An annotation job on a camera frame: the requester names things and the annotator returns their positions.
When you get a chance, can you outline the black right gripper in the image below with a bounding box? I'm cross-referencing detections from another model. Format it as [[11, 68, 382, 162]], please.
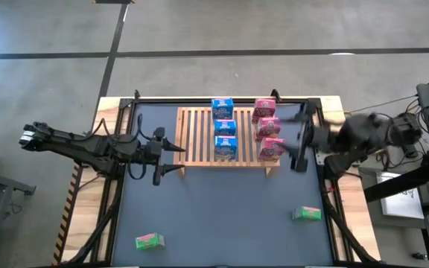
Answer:
[[279, 101, 337, 173]]

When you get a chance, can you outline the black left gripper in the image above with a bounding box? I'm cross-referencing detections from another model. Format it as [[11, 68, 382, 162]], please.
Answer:
[[137, 126, 187, 187]]

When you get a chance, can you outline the pink Raisin Bran cereal box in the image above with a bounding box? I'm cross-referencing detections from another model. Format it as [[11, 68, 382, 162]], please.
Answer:
[[254, 116, 282, 142], [250, 98, 277, 125], [257, 136, 286, 162]]

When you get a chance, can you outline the blue cereal box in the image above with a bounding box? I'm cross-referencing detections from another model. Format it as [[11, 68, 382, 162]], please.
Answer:
[[213, 118, 238, 137], [210, 97, 235, 121], [213, 135, 238, 161]]

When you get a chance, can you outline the green Apple Jacks cereal box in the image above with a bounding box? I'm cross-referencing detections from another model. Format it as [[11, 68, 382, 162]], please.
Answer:
[[135, 232, 165, 251], [291, 205, 322, 222]]

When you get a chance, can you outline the wooden slatted shelf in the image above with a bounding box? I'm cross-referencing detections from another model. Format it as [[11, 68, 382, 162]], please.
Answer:
[[172, 106, 281, 179]]

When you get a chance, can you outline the blue table mat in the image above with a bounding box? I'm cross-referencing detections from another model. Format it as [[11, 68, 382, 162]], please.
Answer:
[[110, 102, 334, 267]]

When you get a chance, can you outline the black beam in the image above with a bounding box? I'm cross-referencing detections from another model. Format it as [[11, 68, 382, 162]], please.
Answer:
[[363, 148, 429, 204]]

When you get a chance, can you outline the black power adapter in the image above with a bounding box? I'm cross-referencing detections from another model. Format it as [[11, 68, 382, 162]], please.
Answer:
[[400, 141, 421, 159]]

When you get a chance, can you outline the black orange striped strip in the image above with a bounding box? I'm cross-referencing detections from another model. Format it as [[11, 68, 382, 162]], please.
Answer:
[[52, 163, 83, 266]]

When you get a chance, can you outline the white sheet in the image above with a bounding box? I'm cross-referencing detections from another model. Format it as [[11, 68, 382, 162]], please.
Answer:
[[375, 170, 426, 220]]

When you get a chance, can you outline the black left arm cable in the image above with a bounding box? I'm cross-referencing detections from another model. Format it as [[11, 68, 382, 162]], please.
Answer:
[[87, 113, 147, 181]]

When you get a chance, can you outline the grey cable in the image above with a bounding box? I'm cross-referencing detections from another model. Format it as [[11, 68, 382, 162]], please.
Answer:
[[346, 95, 419, 114]]

